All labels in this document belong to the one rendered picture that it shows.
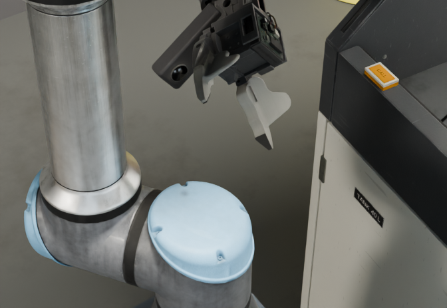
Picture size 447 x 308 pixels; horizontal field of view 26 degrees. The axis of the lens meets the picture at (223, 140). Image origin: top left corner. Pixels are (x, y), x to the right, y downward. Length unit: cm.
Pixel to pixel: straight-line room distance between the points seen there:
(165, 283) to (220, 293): 6
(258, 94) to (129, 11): 207
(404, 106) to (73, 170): 62
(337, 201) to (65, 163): 82
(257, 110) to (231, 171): 148
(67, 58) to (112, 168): 16
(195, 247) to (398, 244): 66
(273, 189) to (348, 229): 89
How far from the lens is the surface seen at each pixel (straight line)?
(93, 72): 97
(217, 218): 108
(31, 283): 249
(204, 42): 118
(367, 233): 173
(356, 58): 158
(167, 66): 124
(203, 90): 112
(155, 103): 291
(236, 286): 111
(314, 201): 187
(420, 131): 147
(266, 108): 123
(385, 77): 153
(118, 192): 108
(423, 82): 174
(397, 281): 171
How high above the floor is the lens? 194
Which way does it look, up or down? 44 degrees down
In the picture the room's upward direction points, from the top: straight up
